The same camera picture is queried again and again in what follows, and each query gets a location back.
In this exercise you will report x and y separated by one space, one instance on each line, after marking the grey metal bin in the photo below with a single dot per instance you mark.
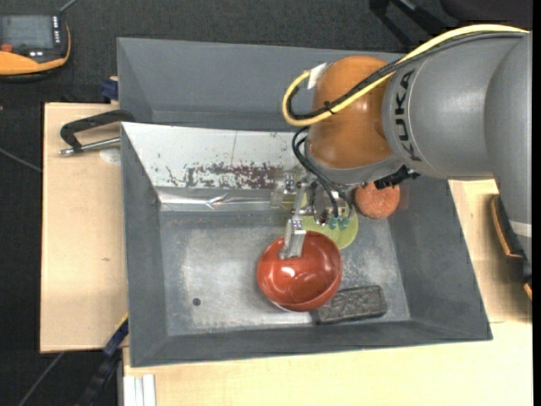
228 277

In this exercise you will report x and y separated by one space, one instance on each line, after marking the red bowl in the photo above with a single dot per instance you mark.
304 277

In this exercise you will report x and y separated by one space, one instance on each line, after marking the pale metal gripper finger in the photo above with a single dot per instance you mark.
280 193
294 240

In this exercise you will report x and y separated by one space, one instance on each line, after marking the yellow-green round plate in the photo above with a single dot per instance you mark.
347 234

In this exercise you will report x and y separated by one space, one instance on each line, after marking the orange sponge ball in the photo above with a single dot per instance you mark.
377 201

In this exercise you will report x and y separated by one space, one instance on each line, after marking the black cylinder on white bracket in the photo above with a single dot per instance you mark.
393 178

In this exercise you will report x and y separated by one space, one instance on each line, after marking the pale wood board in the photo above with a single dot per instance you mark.
80 243

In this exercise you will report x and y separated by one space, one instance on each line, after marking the dark speckled flat block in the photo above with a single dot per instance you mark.
353 305

